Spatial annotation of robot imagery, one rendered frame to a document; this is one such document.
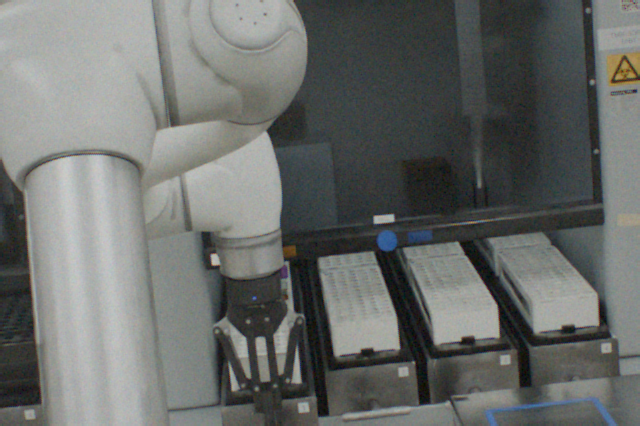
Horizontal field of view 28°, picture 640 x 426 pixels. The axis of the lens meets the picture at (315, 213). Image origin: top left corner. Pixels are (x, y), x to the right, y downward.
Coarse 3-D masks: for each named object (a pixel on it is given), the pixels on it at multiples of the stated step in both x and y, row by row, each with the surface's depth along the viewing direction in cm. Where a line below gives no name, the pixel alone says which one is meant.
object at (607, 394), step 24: (552, 384) 174; (576, 384) 173; (600, 384) 172; (624, 384) 171; (456, 408) 169; (480, 408) 169; (504, 408) 168; (528, 408) 167; (552, 408) 166; (576, 408) 165; (600, 408) 164; (624, 408) 164
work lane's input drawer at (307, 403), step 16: (304, 336) 209; (224, 352) 205; (304, 352) 202; (224, 368) 198; (304, 368) 191; (224, 384) 191; (288, 384) 185; (304, 384) 185; (224, 400) 185; (240, 400) 183; (288, 400) 182; (304, 400) 182; (224, 416) 182; (240, 416) 182; (256, 416) 183; (288, 416) 183; (304, 416) 183
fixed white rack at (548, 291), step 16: (512, 256) 220; (528, 256) 219; (544, 256) 218; (560, 256) 217; (512, 272) 211; (528, 272) 210; (544, 272) 210; (560, 272) 208; (576, 272) 207; (512, 288) 214; (528, 288) 202; (544, 288) 201; (560, 288) 200; (576, 288) 199; (528, 304) 198; (544, 304) 195; (560, 304) 195; (576, 304) 195; (592, 304) 195; (528, 320) 200; (544, 320) 195; (560, 320) 195; (576, 320) 195; (592, 320) 196
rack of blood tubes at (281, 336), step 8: (288, 304) 207; (232, 328) 197; (280, 328) 195; (288, 328) 196; (232, 336) 194; (240, 336) 194; (280, 336) 191; (240, 344) 190; (256, 344) 189; (264, 344) 189; (280, 344) 188; (240, 352) 187; (264, 352) 185; (280, 352) 184; (296, 352) 185; (248, 360) 184; (264, 360) 184; (280, 360) 185; (296, 360) 185; (248, 368) 185; (264, 368) 185; (280, 368) 185; (296, 368) 185; (232, 376) 185; (248, 376) 185; (264, 376) 185; (296, 376) 185; (232, 384) 185
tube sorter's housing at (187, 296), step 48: (624, 48) 192; (624, 144) 195; (624, 192) 197; (192, 240) 195; (576, 240) 218; (624, 240) 199; (192, 288) 197; (624, 288) 200; (192, 336) 199; (624, 336) 202; (192, 384) 201; (528, 384) 197
